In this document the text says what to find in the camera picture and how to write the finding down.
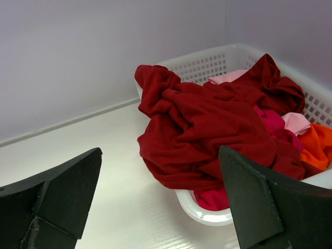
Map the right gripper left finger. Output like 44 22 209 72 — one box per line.
1 148 102 248

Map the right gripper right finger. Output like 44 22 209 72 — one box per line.
219 146 331 248

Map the magenta garment in basket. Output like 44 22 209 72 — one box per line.
193 105 304 211

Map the small orange garment in basket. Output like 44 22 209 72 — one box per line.
298 123 331 171

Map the pink garment in basket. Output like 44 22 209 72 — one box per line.
208 70 311 136

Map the dark red t shirt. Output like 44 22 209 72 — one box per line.
134 54 319 190

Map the white plastic basket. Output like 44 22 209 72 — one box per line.
134 45 331 226

